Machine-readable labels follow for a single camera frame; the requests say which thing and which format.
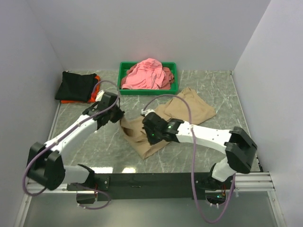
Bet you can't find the beige t shirt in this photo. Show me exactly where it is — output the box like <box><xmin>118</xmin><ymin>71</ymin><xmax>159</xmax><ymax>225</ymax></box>
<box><xmin>119</xmin><ymin>87</ymin><xmax>216</xmax><ymax>159</ymax></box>

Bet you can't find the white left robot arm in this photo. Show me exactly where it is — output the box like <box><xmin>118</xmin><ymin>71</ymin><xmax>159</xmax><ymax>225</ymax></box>
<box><xmin>25</xmin><ymin>92</ymin><xmax>124</xmax><ymax>191</ymax></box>

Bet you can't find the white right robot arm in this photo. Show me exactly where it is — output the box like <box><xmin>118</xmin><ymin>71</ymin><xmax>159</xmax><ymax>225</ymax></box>
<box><xmin>141</xmin><ymin>110</ymin><xmax>257</xmax><ymax>191</ymax></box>

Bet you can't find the orange folded t shirt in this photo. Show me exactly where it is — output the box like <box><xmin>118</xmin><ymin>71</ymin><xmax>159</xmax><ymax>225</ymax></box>
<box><xmin>60</xmin><ymin>74</ymin><xmax>101</xmax><ymax>104</ymax></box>

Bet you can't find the black folded t shirt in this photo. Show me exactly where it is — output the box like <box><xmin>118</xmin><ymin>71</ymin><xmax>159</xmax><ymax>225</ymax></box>
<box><xmin>54</xmin><ymin>70</ymin><xmax>98</xmax><ymax>103</ymax></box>

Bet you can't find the green plastic bin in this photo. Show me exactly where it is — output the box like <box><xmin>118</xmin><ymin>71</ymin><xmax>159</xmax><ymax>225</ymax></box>
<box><xmin>117</xmin><ymin>61</ymin><xmax>179</xmax><ymax>96</ymax></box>

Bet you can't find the dusty rose t shirt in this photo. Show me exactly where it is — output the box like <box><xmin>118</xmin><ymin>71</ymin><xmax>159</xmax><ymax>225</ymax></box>
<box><xmin>121</xmin><ymin>65</ymin><xmax>174</xmax><ymax>90</ymax></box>

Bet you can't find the pink t shirt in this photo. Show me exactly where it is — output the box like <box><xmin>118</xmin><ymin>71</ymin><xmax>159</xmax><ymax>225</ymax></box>
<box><xmin>121</xmin><ymin>58</ymin><xmax>166</xmax><ymax>90</ymax></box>

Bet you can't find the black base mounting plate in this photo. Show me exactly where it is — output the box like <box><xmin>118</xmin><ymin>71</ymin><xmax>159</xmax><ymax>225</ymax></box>
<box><xmin>67</xmin><ymin>172</ymin><xmax>232</xmax><ymax>204</ymax></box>

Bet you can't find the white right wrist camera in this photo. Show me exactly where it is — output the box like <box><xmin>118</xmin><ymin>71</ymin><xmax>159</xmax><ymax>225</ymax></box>
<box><xmin>141</xmin><ymin>109</ymin><xmax>155</xmax><ymax>116</ymax></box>

